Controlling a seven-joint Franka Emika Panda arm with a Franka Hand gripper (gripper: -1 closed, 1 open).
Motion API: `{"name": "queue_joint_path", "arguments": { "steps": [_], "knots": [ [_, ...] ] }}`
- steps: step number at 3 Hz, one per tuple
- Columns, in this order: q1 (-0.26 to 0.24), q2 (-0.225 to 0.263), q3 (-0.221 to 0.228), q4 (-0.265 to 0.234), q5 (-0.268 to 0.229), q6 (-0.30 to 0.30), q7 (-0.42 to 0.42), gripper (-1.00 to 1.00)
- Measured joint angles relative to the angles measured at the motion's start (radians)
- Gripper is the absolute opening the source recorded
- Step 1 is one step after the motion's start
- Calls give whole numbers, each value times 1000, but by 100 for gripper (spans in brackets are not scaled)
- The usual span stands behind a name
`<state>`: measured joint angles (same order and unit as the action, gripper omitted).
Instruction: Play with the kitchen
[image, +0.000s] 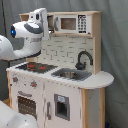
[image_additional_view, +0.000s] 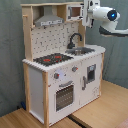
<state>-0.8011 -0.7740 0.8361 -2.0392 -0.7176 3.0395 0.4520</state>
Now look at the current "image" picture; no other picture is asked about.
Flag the metal sink basin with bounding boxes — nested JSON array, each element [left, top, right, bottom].
[[52, 68, 92, 81]]

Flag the white fridge door with dispenser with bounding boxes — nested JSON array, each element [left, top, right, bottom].
[[45, 82, 82, 128]]

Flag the left red stove knob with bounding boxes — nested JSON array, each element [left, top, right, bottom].
[[12, 77, 18, 82]]

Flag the wooden toy kitchen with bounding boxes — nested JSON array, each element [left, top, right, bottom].
[[7, 11, 114, 128]]

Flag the right red stove knob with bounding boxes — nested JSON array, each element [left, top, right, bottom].
[[30, 81, 37, 88]]

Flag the black toy faucet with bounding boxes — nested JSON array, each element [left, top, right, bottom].
[[75, 51, 93, 70]]

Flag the black stove top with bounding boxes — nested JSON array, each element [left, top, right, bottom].
[[18, 62, 55, 73]]

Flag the oven door with window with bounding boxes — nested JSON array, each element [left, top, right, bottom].
[[17, 91, 37, 117]]

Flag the white microwave door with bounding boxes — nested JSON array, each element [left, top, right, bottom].
[[54, 14, 91, 34]]

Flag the red stove knob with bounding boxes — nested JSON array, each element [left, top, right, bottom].
[[12, 77, 18, 82], [30, 81, 37, 88]]

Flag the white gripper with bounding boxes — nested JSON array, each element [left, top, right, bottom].
[[29, 8, 49, 40]]

